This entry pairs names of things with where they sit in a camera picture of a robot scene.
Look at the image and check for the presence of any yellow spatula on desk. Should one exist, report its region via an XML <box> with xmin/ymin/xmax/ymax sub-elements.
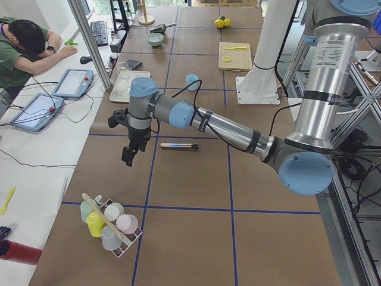
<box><xmin>0</xmin><ymin>187</ymin><xmax>15</xmax><ymax>216</ymax></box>

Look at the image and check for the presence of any aluminium frame post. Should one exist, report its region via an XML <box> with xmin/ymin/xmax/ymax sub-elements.
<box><xmin>67</xmin><ymin>0</ymin><xmax>112</xmax><ymax>91</ymax></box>

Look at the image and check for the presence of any seated person green shirt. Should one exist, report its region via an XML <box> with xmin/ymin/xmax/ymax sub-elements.
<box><xmin>1</xmin><ymin>17</ymin><xmax>77</xmax><ymax>93</ymax></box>

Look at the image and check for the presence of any black keyboard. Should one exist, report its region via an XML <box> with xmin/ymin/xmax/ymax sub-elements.
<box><xmin>90</xmin><ymin>20</ymin><xmax>108</xmax><ymax>46</ymax></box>

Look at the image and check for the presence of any near blue teach pendant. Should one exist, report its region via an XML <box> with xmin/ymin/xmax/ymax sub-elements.
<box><xmin>10</xmin><ymin>93</ymin><xmax>64</xmax><ymax>132</ymax></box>

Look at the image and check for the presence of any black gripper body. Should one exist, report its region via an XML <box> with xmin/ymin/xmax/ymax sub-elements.
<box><xmin>127</xmin><ymin>126</ymin><xmax>150</xmax><ymax>151</ymax></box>

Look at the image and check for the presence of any blue teach pendant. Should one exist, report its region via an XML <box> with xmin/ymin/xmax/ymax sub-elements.
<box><xmin>52</xmin><ymin>69</ymin><xmax>93</xmax><ymax>99</ymax></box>
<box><xmin>10</xmin><ymin>93</ymin><xmax>64</xmax><ymax>132</ymax></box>

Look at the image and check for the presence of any yellow plastic knife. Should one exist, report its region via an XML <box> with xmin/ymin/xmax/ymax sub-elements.
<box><xmin>224</xmin><ymin>46</ymin><xmax>247</xmax><ymax>51</ymax></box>

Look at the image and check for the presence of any yellow plastic cup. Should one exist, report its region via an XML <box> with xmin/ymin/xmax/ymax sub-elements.
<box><xmin>86</xmin><ymin>211</ymin><xmax>106</xmax><ymax>238</ymax></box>

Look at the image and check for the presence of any wooden rack handle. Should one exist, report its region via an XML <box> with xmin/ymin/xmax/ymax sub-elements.
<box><xmin>82</xmin><ymin>193</ymin><xmax>124</xmax><ymax>240</ymax></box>

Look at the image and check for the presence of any black computer mouse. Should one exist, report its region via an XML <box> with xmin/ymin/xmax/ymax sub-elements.
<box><xmin>79</xmin><ymin>56</ymin><xmax>92</xmax><ymax>64</ymax></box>

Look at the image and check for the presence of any wooden cup tree stand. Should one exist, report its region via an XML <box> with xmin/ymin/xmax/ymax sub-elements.
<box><xmin>138</xmin><ymin>0</ymin><xmax>155</xmax><ymax>26</ymax></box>

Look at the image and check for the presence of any clear wine glass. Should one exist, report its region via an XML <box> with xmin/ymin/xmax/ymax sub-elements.
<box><xmin>117</xmin><ymin>61</ymin><xmax>132</xmax><ymax>91</ymax></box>

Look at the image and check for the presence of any pale green plastic cup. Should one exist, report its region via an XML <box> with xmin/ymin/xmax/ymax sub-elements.
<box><xmin>104</xmin><ymin>203</ymin><xmax>124</xmax><ymax>222</ymax></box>

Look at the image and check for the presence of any bamboo cutting board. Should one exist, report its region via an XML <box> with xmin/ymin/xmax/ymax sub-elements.
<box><xmin>218</xmin><ymin>42</ymin><xmax>252</xmax><ymax>71</ymax></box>

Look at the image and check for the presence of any grey folded cloth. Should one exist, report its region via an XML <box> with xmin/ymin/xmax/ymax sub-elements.
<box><xmin>125</xmin><ymin>59</ymin><xmax>143</xmax><ymax>71</ymax></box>

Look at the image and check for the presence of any red bottle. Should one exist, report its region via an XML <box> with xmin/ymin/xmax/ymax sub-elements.
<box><xmin>1</xmin><ymin>240</ymin><xmax>42</xmax><ymax>265</ymax></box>

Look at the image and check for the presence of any grey blue plastic cup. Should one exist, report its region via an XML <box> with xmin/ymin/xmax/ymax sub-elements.
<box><xmin>101</xmin><ymin>226</ymin><xmax>121</xmax><ymax>251</ymax></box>

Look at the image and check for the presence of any green plastic clamp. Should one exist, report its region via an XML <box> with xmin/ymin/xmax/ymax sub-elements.
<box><xmin>64</xmin><ymin>39</ymin><xmax>78</xmax><ymax>46</ymax></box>

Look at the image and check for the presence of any far blue teach pendant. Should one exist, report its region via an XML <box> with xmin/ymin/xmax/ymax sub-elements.
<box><xmin>52</xmin><ymin>69</ymin><xmax>93</xmax><ymax>99</ymax></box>

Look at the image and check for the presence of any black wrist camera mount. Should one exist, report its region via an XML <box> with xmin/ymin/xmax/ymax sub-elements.
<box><xmin>108</xmin><ymin>108</ymin><xmax>129</xmax><ymax>128</ymax></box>

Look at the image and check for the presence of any white wire cup rack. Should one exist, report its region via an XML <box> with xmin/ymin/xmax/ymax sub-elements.
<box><xmin>80</xmin><ymin>193</ymin><xmax>142</xmax><ymax>258</ymax></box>

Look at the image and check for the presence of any black capped metal tube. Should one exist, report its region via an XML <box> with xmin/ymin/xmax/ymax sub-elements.
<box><xmin>160</xmin><ymin>142</ymin><xmax>199</xmax><ymax>150</ymax></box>

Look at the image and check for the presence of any metal ice scoop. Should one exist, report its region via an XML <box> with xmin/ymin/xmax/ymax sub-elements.
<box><xmin>149</xmin><ymin>23</ymin><xmax>177</xmax><ymax>34</ymax></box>

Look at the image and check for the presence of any yellow whole lemon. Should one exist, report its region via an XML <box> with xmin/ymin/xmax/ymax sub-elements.
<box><xmin>224</xmin><ymin>18</ymin><xmax>231</xmax><ymax>27</ymax></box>
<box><xmin>214</xmin><ymin>18</ymin><xmax>225</xmax><ymax>29</ymax></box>

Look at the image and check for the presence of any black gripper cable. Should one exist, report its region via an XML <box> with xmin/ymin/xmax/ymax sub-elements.
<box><xmin>148</xmin><ymin>79</ymin><xmax>257</xmax><ymax>151</ymax></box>

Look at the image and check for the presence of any mint plastic cup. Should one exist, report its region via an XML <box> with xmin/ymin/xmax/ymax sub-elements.
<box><xmin>80</xmin><ymin>200</ymin><xmax>93</xmax><ymax>223</ymax></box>

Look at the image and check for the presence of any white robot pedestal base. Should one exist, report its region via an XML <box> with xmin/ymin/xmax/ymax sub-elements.
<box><xmin>236</xmin><ymin>0</ymin><xmax>298</xmax><ymax>105</ymax></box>

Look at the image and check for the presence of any cream bear serving tray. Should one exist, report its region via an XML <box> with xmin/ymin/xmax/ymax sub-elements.
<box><xmin>109</xmin><ymin>71</ymin><xmax>151</xmax><ymax>103</ymax></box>

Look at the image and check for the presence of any pink plastic cup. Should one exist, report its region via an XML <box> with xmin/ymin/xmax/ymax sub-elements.
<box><xmin>116</xmin><ymin>214</ymin><xmax>138</xmax><ymax>234</ymax></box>

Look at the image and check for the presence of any green bowl of ice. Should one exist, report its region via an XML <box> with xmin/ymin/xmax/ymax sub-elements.
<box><xmin>146</xmin><ymin>33</ymin><xmax>164</xmax><ymax>47</ymax></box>

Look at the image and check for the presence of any light blue plastic cup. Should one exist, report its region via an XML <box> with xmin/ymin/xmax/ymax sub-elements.
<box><xmin>186</xmin><ymin>74</ymin><xmax>198</xmax><ymax>91</ymax></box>

